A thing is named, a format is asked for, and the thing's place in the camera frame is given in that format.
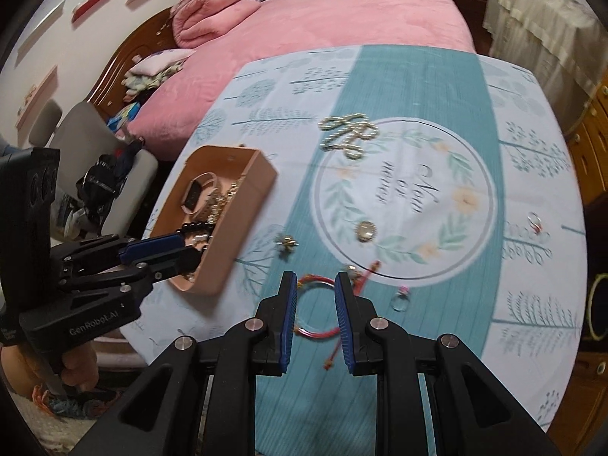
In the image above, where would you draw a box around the red string bead bracelet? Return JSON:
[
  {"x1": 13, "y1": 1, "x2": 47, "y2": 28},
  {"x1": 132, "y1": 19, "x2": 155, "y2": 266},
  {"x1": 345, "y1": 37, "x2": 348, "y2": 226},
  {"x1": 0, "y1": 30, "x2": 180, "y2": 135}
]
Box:
[{"x1": 290, "y1": 259, "x2": 382, "y2": 373}]

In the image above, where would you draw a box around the black bead bracelet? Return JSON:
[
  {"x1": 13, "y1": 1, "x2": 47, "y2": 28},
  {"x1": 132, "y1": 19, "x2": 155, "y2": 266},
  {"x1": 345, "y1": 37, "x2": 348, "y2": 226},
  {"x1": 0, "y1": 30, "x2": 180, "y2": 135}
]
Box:
[{"x1": 176, "y1": 219, "x2": 215, "y2": 252}]

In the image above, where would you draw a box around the small flower earring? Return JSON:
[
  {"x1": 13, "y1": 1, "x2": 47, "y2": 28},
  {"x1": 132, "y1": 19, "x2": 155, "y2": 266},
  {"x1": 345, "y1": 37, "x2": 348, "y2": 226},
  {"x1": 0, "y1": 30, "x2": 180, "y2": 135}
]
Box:
[{"x1": 276, "y1": 234, "x2": 299, "y2": 253}]

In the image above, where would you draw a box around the pink stone ring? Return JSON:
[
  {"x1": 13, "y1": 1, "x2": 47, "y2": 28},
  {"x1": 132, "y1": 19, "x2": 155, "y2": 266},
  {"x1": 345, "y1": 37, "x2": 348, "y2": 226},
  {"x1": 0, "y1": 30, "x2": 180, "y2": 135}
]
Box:
[{"x1": 389, "y1": 286, "x2": 412, "y2": 313}]

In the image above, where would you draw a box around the gold leaf hair comb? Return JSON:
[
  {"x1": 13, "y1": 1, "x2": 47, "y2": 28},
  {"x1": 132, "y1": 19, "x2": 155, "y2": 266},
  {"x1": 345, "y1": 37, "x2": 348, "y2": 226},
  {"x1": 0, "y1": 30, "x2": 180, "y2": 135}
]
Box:
[{"x1": 203, "y1": 181, "x2": 240, "y2": 225}]

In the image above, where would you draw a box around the peach cardboard jewelry box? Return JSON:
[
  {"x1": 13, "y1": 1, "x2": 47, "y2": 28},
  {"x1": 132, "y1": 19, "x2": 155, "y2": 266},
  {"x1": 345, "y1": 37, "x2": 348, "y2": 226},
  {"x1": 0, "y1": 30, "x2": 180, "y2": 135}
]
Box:
[{"x1": 150, "y1": 145, "x2": 277, "y2": 295}]

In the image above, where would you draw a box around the pearl bow hair clip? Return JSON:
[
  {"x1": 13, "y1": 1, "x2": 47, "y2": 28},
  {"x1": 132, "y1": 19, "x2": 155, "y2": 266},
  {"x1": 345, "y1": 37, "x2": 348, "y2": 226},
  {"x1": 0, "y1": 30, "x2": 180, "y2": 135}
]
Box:
[{"x1": 318, "y1": 113, "x2": 379, "y2": 161}]

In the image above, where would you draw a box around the person left hand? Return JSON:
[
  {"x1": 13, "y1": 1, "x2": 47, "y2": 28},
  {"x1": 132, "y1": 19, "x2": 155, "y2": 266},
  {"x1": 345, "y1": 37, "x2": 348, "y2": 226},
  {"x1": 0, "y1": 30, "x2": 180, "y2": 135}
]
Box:
[{"x1": 0, "y1": 340, "x2": 100, "y2": 400}]

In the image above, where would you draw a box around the black bag on chair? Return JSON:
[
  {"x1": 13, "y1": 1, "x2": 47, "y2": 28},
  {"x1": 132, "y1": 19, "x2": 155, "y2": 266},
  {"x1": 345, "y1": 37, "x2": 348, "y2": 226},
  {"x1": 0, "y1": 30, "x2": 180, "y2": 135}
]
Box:
[{"x1": 75, "y1": 138, "x2": 144, "y2": 207}]

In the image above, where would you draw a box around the grey office chair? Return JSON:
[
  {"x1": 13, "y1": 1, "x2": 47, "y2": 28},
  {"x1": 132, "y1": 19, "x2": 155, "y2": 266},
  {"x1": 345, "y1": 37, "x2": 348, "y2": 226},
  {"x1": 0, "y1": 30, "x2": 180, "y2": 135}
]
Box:
[{"x1": 29, "y1": 100, "x2": 159, "y2": 241}]

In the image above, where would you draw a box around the teal floral tablecloth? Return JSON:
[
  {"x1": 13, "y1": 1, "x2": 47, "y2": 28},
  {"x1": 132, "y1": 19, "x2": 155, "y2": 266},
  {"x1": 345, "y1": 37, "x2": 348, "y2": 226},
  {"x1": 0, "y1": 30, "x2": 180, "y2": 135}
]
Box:
[{"x1": 123, "y1": 45, "x2": 586, "y2": 455}]

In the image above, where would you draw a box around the white pink pillow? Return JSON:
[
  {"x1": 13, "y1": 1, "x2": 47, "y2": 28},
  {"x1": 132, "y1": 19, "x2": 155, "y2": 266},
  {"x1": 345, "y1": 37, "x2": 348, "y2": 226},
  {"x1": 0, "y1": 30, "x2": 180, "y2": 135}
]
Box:
[{"x1": 129, "y1": 48, "x2": 195, "y2": 76}]

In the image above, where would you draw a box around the wooden headboard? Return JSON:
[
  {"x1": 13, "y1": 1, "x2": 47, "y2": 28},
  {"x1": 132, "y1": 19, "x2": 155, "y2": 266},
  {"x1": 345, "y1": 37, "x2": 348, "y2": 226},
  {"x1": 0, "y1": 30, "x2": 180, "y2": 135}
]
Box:
[{"x1": 84, "y1": 8, "x2": 176, "y2": 120}]

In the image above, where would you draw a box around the folded pink quilt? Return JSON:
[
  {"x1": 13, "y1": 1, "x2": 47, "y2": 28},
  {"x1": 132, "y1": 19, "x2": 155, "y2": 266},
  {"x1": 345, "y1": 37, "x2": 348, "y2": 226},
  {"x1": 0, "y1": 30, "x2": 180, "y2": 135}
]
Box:
[{"x1": 170, "y1": 0, "x2": 262, "y2": 48}]

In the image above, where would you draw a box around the pink bed blanket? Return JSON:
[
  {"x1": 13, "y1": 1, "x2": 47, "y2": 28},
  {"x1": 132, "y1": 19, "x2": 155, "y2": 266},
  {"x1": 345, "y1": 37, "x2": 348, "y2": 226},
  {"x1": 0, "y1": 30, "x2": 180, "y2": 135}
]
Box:
[{"x1": 129, "y1": 0, "x2": 475, "y2": 161}]

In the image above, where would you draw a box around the wooden drawer cabinet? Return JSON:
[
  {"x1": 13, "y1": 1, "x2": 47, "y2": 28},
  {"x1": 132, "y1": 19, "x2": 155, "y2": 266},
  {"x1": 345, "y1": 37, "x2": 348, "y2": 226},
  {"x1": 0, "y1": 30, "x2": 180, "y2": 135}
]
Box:
[{"x1": 548, "y1": 79, "x2": 607, "y2": 455}]

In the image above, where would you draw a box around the cream ruffled cover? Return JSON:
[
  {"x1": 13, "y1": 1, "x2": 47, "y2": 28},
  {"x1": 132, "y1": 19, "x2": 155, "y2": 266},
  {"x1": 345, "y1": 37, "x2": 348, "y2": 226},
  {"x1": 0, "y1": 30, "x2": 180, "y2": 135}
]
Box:
[{"x1": 483, "y1": 0, "x2": 607, "y2": 133}]

